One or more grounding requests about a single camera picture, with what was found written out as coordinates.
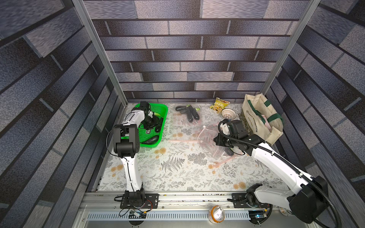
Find eggplant with stem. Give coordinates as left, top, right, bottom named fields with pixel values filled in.
left=175, top=105, right=187, bottom=111

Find clear pink-dotted zip-top bag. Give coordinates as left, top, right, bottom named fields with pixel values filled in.
left=174, top=104, right=203, bottom=125

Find long eggplant stem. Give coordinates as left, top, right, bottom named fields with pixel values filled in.
left=186, top=107, right=193, bottom=123

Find large eggplant front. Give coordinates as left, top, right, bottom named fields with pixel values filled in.
left=190, top=106, right=200, bottom=121

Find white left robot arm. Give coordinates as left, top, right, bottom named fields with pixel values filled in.
left=112, top=101, right=154, bottom=204

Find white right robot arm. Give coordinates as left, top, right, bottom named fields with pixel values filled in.
left=214, top=119, right=329, bottom=223

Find green plastic basket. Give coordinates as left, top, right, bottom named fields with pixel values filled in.
left=121, top=103, right=168, bottom=148

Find small patterned bowl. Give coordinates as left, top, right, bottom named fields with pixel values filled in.
left=221, top=108, right=237, bottom=120

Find yellow snack packet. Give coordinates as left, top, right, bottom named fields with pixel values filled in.
left=210, top=97, right=230, bottom=114

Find floral patterned table mat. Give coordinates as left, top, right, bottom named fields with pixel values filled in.
left=98, top=102, right=289, bottom=192

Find tape roll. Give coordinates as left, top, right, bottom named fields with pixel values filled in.
left=209, top=205, right=225, bottom=224

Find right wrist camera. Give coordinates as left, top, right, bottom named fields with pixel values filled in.
left=221, top=123, right=231, bottom=135

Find black corrugated cable conduit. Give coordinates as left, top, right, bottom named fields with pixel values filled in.
left=218, top=119, right=342, bottom=228

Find beige tote bag green handles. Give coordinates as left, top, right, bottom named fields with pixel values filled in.
left=242, top=94, right=284, bottom=145

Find aluminium frame post right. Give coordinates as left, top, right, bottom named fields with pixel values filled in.
left=260, top=0, right=321, bottom=95

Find aluminium frame post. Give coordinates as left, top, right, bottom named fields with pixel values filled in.
left=260, top=0, right=321, bottom=95
left=72, top=0, right=128, bottom=107

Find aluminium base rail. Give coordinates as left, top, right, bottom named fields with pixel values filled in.
left=74, top=191, right=311, bottom=228

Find aluminium frame post left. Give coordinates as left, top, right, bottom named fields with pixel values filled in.
left=72, top=0, right=128, bottom=107

